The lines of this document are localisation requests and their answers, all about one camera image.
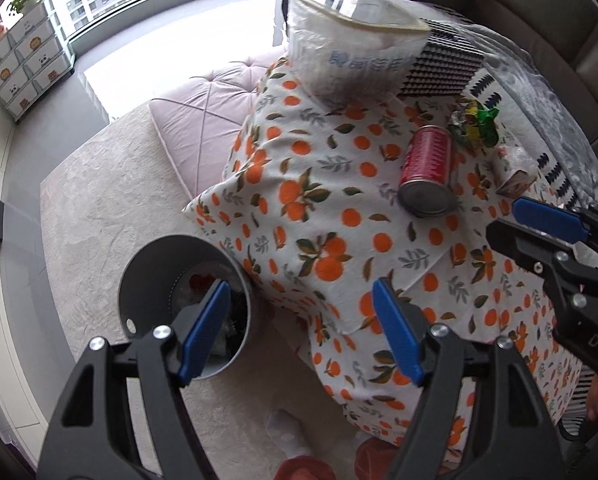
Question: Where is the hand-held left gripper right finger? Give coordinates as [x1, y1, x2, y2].
[372, 277, 564, 480]

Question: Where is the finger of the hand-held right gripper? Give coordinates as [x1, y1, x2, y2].
[485, 216, 598, 332]
[511, 196, 598, 256]

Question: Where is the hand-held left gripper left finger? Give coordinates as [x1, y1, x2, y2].
[36, 280, 231, 480]

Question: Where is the small clear snack packet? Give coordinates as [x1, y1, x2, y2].
[494, 142, 542, 198]

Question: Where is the grey round trash bin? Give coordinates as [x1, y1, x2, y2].
[118, 234, 254, 378]

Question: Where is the green wrapper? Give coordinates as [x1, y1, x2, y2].
[446, 97, 500, 148]

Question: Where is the red drink can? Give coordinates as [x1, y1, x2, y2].
[397, 125, 460, 219]

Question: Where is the person's white-socked left foot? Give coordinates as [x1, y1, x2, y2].
[266, 408, 305, 461]

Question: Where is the person's right leg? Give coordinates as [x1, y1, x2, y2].
[354, 442, 405, 480]

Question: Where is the orange print tablecloth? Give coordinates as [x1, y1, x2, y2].
[181, 55, 594, 461]

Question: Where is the beige patterned rug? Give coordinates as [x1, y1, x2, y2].
[39, 102, 415, 480]

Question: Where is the black white houndstooth tissue box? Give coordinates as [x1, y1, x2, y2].
[399, 17, 486, 98]

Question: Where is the grey-green leather sofa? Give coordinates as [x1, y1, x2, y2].
[364, 0, 598, 131]

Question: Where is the pink tufted ottoman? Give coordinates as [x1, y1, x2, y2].
[148, 57, 280, 201]

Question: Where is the clear plastic storage container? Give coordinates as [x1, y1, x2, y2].
[285, 0, 432, 111]

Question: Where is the white animal-print drawer cabinet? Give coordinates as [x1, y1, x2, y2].
[0, 0, 76, 122]

